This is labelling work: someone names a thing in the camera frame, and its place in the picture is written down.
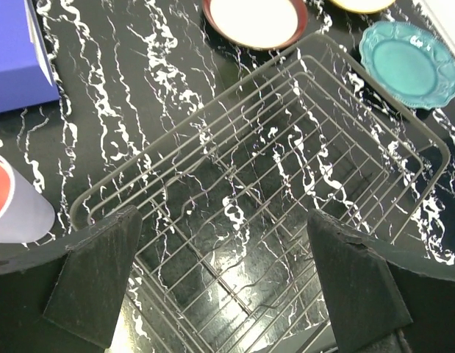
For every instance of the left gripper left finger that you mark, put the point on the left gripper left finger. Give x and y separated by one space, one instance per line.
66 296

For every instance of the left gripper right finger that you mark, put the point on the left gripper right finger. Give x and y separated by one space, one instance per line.
381 298

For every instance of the lilac plastic cup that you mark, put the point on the lilac plastic cup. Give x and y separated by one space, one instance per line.
27 216

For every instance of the teal scalloped plate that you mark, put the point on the teal scalloped plate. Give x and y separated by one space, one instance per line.
411 64

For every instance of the cream floral plate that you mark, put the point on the cream floral plate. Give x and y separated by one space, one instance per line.
363 6

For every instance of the red rimmed white plate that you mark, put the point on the red rimmed white plate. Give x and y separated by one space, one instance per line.
259 25

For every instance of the black wire dish rack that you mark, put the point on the black wire dish rack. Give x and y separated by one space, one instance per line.
224 263

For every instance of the purple-blue ring binder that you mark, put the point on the purple-blue ring binder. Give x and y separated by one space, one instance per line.
26 77

